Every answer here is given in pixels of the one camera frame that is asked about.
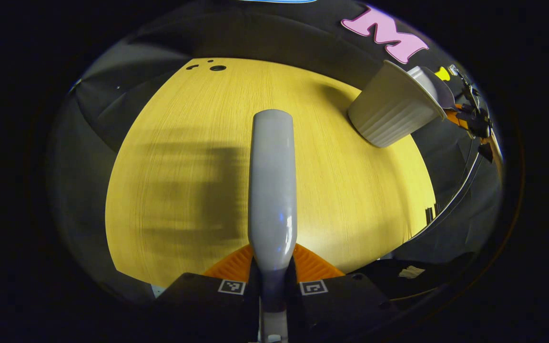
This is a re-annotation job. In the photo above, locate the white ribbed garbage bin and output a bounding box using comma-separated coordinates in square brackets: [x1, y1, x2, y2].
[347, 60, 447, 148]

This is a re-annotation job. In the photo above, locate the white paper scrap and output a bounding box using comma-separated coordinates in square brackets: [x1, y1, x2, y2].
[398, 265, 426, 279]

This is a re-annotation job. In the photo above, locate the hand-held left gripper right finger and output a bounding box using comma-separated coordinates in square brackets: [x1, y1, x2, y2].
[285, 243, 399, 343]

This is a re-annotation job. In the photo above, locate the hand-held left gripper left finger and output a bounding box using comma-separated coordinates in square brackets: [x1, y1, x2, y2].
[153, 244, 262, 343]

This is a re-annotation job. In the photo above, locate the grey plastic dustpan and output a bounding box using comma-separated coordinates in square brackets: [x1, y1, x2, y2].
[407, 65, 456, 111]

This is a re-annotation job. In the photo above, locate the black backdrop cloth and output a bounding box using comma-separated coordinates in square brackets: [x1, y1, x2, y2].
[48, 0, 504, 305]

